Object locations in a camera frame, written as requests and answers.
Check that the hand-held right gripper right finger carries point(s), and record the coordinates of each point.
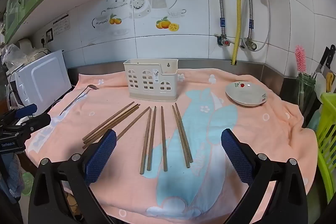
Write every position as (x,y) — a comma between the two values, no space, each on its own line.
(236,158)

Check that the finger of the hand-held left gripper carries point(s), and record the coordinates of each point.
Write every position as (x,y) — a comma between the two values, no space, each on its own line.
(39,121)
(26,109)

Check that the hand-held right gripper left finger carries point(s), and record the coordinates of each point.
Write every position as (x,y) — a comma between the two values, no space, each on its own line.
(101,158)

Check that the brown wooden chopstick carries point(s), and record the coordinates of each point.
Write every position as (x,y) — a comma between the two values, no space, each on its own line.
(152,138)
(113,122)
(108,120)
(183,132)
(134,122)
(120,120)
(180,136)
(146,140)
(163,138)

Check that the beige plastic utensil holder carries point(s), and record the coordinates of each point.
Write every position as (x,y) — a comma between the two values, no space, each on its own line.
(151,98)

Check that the person's left hand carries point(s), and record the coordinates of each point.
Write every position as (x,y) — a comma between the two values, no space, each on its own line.
(14,169)

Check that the white microwave oven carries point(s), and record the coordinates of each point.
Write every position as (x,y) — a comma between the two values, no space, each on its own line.
(44,82)

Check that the peach printed towel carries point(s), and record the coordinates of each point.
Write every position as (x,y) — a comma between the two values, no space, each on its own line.
(131,187)

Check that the clear plastic bag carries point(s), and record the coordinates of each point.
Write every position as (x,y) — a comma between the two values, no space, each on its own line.
(11,56)

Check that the metal slotted spoon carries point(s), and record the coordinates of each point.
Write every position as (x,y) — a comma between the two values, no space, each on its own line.
(92,86)

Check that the white floral plate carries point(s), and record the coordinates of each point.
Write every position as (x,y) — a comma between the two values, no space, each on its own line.
(244,95)

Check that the white rounded appliance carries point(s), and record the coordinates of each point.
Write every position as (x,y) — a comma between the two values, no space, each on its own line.
(25,44)

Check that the black plug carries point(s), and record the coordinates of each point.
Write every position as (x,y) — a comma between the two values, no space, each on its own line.
(43,43)

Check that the pale green plastic item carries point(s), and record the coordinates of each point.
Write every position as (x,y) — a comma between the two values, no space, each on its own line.
(313,121)

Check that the lime green plastic basket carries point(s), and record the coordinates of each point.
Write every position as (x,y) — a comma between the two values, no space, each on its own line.
(328,134)

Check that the white spatula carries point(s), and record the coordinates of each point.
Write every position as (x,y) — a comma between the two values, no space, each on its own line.
(320,85)

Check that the pink bottle brush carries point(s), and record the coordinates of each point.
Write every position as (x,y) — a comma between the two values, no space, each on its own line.
(300,58)

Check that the yellow kitchen tool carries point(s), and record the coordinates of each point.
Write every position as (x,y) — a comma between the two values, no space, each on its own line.
(329,81)

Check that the wall socket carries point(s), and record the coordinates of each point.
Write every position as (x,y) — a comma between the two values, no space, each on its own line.
(50,35)

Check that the black and white wall label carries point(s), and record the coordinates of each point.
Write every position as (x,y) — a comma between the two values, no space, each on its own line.
(61,26)

